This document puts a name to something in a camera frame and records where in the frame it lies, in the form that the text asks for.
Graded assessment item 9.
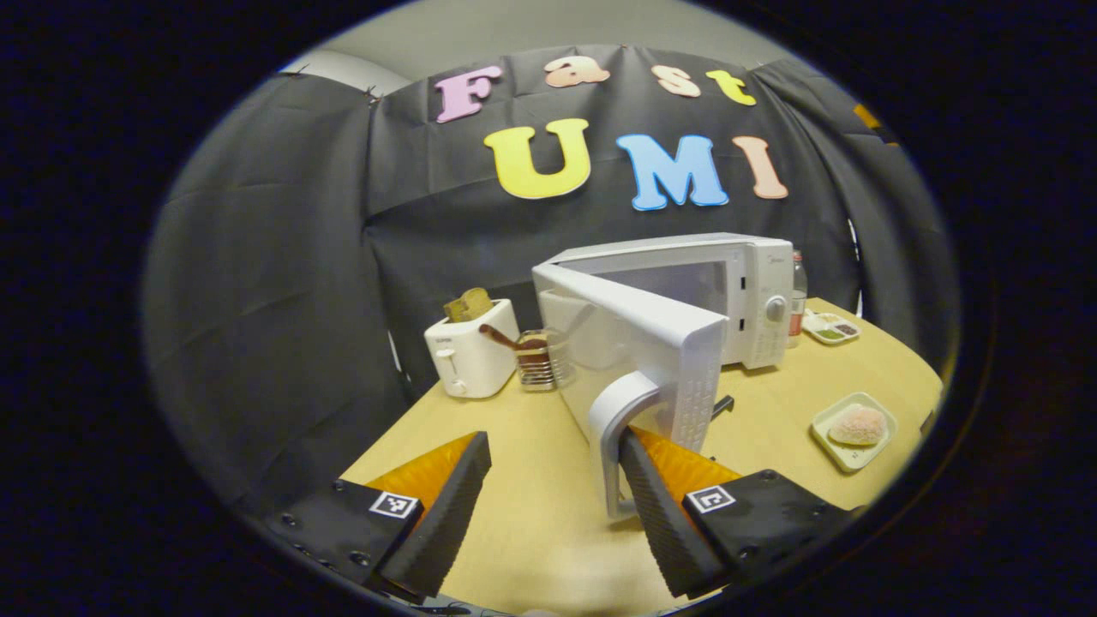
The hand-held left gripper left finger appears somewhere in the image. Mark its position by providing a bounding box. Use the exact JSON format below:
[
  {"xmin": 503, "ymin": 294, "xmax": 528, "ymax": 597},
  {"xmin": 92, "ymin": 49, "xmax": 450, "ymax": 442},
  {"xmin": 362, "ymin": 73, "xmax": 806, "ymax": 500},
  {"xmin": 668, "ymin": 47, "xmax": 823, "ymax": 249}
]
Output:
[{"xmin": 261, "ymin": 430, "xmax": 494, "ymax": 601}]

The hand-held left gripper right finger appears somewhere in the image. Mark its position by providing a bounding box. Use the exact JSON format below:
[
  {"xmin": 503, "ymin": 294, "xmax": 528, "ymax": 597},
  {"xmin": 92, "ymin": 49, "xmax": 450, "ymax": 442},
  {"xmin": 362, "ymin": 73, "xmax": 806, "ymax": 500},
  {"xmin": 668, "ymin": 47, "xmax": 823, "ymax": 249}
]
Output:
[{"xmin": 617, "ymin": 426, "xmax": 858, "ymax": 601}]

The white microwave oven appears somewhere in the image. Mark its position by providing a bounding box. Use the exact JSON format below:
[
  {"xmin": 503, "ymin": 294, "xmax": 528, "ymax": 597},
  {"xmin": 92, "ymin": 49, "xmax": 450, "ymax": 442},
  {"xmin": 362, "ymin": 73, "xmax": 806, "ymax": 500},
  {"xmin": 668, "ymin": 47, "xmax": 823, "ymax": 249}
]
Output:
[{"xmin": 531, "ymin": 233, "xmax": 796, "ymax": 520}]

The orange crumbed bread roll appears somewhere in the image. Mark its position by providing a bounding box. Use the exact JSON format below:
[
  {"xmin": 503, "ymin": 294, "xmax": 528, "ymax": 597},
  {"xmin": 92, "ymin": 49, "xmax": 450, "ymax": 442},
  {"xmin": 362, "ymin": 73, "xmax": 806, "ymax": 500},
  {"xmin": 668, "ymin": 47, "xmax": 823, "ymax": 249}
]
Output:
[{"xmin": 828, "ymin": 405, "xmax": 889, "ymax": 447}]

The white toaster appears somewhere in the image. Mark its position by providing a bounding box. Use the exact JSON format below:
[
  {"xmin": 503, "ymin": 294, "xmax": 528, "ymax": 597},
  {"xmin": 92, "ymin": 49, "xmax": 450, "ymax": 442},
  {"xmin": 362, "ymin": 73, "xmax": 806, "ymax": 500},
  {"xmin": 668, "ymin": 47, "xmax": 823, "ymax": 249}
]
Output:
[{"xmin": 424, "ymin": 298, "xmax": 522, "ymax": 399}]

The glass jar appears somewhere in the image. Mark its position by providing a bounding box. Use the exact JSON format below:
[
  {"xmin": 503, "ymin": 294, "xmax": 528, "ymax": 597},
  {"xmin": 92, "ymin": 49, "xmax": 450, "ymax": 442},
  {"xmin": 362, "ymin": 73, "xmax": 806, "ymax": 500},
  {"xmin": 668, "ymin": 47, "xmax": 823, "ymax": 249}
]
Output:
[{"xmin": 514, "ymin": 329, "xmax": 572, "ymax": 393}]

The clear bottle with red label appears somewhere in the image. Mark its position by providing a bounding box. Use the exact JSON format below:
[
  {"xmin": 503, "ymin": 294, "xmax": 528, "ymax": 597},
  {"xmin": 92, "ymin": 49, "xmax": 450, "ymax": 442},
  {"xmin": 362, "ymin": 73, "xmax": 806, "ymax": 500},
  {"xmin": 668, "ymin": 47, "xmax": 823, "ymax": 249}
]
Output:
[{"xmin": 787, "ymin": 250, "xmax": 809, "ymax": 349}]

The small white square plate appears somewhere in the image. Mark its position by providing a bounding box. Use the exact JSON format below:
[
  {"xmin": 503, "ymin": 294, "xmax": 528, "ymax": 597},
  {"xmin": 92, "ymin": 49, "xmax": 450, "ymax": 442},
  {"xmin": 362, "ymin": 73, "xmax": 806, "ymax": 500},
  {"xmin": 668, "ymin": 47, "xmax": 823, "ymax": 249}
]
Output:
[{"xmin": 811, "ymin": 392, "xmax": 899, "ymax": 474}]

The white divided spice tray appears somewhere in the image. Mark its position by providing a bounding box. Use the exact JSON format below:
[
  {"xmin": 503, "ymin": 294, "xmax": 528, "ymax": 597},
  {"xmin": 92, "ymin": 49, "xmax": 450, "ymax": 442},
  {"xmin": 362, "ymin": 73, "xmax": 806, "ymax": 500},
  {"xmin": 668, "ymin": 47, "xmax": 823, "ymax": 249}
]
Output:
[{"xmin": 801, "ymin": 310, "xmax": 861, "ymax": 347}]

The brown toast slice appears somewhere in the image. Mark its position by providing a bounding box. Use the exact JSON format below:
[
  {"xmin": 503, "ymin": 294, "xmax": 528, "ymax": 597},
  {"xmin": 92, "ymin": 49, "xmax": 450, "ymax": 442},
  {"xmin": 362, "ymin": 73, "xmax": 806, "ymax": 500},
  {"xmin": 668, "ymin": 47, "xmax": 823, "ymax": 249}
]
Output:
[{"xmin": 443, "ymin": 287, "xmax": 495, "ymax": 324}]

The black backdrop cloth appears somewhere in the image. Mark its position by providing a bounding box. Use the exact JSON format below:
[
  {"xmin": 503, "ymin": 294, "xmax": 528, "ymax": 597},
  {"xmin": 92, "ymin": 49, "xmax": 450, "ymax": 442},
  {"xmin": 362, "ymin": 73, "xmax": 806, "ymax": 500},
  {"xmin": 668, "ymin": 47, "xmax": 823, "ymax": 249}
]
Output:
[{"xmin": 141, "ymin": 43, "xmax": 961, "ymax": 515}]

